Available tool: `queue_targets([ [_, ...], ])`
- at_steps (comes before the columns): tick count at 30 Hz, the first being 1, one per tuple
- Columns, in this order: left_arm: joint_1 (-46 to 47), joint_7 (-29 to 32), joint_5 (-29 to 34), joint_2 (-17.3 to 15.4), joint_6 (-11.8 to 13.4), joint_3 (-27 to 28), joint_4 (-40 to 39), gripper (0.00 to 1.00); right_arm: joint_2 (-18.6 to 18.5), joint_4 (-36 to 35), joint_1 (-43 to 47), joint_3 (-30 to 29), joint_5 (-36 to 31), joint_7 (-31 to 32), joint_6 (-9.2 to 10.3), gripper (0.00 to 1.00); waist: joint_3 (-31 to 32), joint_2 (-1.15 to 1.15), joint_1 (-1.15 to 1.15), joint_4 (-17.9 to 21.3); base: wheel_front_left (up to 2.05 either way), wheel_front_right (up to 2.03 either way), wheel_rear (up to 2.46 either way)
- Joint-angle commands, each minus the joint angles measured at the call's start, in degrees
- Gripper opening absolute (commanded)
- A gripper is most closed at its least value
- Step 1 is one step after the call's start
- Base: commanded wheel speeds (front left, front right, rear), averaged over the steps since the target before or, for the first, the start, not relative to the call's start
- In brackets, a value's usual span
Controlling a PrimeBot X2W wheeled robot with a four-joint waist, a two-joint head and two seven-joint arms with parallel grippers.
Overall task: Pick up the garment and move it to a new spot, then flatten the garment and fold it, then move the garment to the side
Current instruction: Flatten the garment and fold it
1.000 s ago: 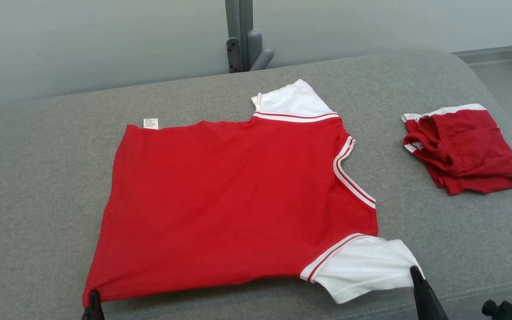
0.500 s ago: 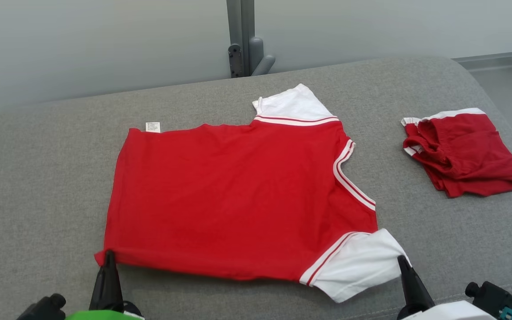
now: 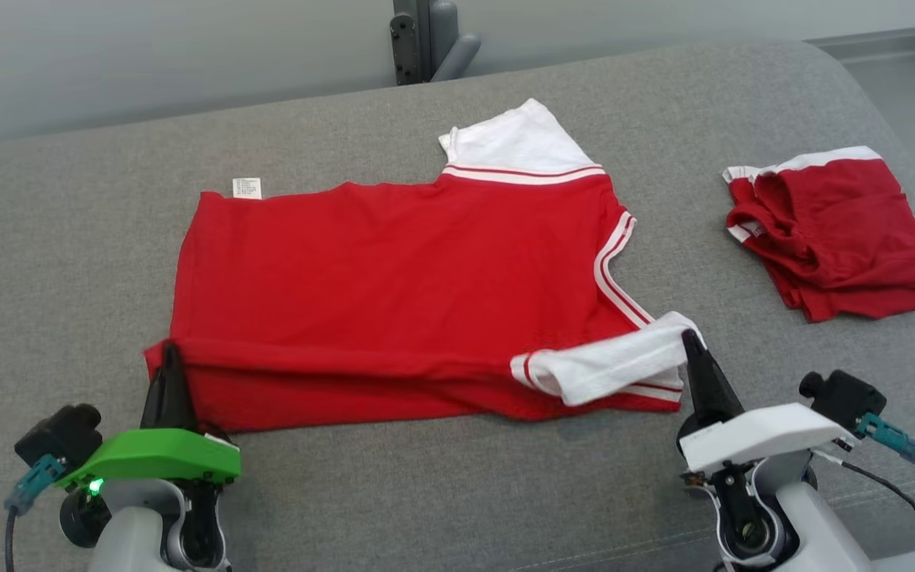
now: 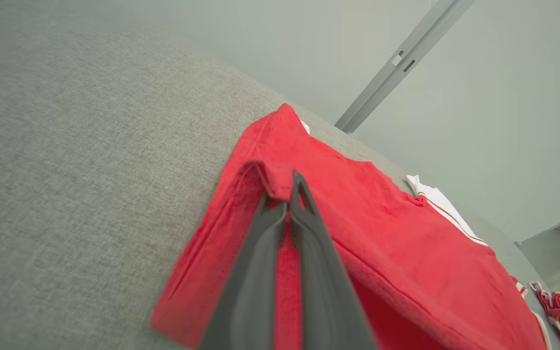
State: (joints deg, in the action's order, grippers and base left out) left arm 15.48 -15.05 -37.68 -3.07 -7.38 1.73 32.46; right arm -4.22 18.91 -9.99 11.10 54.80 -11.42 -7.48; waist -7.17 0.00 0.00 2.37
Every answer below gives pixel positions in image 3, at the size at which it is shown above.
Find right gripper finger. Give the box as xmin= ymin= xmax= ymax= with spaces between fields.
xmin=678 ymin=330 xmax=744 ymax=438

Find black cable teal connector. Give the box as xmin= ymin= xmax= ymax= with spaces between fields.
xmin=855 ymin=413 xmax=915 ymax=572
xmin=3 ymin=454 xmax=67 ymax=572

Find red jersey white sleeves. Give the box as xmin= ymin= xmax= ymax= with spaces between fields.
xmin=144 ymin=98 xmax=706 ymax=435

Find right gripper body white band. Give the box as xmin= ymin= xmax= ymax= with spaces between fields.
xmin=678 ymin=403 xmax=855 ymax=476

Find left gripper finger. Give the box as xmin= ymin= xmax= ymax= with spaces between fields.
xmin=140 ymin=342 xmax=198 ymax=431

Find thin black white-banded cable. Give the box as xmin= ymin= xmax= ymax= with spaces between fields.
xmin=811 ymin=449 xmax=915 ymax=572

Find grey metal partition post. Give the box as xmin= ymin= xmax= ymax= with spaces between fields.
xmin=390 ymin=0 xmax=458 ymax=86

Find red shorts white waistband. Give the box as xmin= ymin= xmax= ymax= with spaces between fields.
xmin=722 ymin=145 xmax=915 ymax=323

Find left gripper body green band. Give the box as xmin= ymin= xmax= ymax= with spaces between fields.
xmin=56 ymin=427 xmax=241 ymax=490

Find black hinge bracket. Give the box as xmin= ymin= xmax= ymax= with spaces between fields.
xmin=390 ymin=11 xmax=425 ymax=87

